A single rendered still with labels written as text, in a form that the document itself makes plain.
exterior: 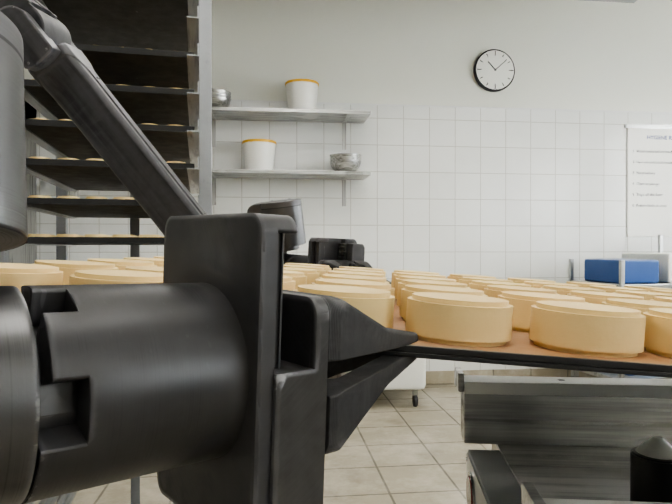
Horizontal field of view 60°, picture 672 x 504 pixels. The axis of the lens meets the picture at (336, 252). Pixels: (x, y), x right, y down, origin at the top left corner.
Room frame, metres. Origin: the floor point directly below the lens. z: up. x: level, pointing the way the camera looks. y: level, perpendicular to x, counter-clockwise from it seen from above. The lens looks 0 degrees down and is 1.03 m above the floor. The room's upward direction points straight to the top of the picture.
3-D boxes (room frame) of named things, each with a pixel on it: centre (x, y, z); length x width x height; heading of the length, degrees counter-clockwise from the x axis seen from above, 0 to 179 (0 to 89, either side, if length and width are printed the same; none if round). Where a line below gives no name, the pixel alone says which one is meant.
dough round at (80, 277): (0.29, 0.11, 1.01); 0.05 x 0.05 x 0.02
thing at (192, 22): (1.70, 0.41, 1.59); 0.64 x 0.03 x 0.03; 13
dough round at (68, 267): (0.36, 0.16, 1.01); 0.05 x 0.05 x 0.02
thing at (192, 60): (1.70, 0.41, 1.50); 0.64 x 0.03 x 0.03; 13
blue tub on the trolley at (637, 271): (4.01, -1.96, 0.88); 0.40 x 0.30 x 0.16; 10
